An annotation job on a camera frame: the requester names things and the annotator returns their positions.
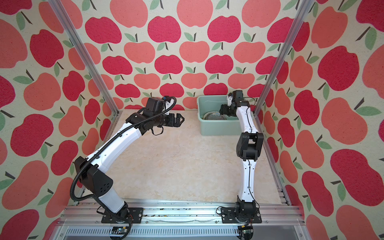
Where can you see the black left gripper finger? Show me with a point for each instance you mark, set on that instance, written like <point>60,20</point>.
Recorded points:
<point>178,117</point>
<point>177,123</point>

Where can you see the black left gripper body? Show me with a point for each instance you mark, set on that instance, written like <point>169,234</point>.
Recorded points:
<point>167,120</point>

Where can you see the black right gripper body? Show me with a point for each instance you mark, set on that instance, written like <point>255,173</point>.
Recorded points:
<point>226,109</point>

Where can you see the clear round glass plate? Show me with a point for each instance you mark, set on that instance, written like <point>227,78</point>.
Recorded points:
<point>214,116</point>

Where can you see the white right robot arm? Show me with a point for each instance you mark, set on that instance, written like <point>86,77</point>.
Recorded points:
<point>248,149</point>

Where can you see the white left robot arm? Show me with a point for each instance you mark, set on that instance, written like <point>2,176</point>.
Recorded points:
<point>91,180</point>

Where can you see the mint green plastic bin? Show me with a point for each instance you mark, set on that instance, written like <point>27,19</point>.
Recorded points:
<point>229,127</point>

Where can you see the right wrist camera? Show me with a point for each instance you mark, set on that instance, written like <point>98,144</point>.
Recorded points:
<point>234,97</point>

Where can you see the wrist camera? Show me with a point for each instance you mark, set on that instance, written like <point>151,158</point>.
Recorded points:
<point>168,101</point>
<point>234,97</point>

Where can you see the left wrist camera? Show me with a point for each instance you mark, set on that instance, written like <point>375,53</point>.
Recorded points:
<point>168,101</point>

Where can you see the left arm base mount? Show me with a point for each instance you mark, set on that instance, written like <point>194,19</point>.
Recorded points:
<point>126,215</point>

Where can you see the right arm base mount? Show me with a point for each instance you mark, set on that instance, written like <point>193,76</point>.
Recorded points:
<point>239,216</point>

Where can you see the right aluminium frame post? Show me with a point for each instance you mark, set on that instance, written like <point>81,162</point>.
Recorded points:
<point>287,46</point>

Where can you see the aluminium frame post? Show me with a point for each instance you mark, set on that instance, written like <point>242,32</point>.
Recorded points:
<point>71,31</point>
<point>287,46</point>

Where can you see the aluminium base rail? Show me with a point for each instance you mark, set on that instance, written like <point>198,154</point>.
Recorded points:
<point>167,220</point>

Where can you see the left aluminium frame post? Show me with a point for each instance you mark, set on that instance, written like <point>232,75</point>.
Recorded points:
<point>71,31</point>

